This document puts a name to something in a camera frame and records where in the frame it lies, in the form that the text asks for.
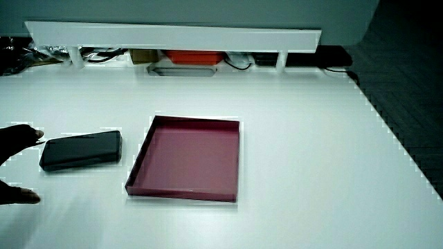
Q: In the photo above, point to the white desk shelf riser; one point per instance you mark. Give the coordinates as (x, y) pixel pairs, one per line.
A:
(173, 36)

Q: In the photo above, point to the orange box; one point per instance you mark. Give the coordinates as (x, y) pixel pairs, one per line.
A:
(194, 57)

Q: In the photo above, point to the brown cardboard box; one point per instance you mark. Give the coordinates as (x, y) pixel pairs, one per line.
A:
(143, 56)

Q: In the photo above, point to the black battery power bank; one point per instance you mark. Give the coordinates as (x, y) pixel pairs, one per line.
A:
(81, 150)

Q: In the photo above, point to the grey flat tray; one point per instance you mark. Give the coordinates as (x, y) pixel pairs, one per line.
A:
(181, 71)

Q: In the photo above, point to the person's left hand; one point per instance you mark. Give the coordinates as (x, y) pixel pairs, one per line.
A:
(17, 140)

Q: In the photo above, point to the dark red shallow tray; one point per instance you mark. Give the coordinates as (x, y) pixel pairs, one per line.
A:
(188, 160)

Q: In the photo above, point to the white plastic object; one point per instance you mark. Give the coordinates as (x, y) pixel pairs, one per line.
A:
(239, 58)

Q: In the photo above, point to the small black device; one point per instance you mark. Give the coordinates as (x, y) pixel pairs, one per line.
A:
(266, 58)

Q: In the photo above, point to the white desk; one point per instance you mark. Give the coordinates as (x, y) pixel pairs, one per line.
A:
(311, 155)

